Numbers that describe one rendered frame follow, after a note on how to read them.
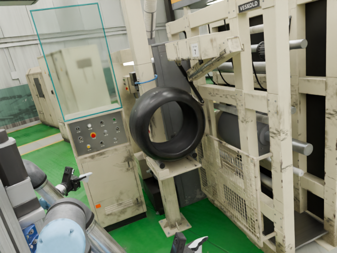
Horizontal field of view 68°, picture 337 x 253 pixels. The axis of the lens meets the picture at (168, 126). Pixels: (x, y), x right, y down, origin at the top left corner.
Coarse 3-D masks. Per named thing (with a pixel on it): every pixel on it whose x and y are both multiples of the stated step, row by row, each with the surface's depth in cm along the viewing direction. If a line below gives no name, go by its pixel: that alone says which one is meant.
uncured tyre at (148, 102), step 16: (144, 96) 186; (160, 96) 177; (176, 96) 180; (192, 96) 188; (144, 112) 175; (192, 112) 214; (144, 128) 177; (192, 128) 216; (144, 144) 180; (160, 144) 215; (176, 144) 218; (192, 144) 193; (160, 160) 190; (176, 160) 195
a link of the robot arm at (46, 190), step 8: (24, 160) 119; (32, 168) 118; (32, 176) 117; (40, 176) 119; (32, 184) 118; (40, 184) 120; (48, 184) 124; (40, 192) 123; (48, 192) 125; (56, 192) 129; (48, 200) 127; (56, 200) 129
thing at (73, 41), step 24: (48, 24) 208; (72, 24) 214; (96, 24) 221; (48, 48) 211; (72, 48) 218; (96, 48) 225; (72, 72) 222; (96, 72) 229; (72, 96) 227; (96, 96) 234
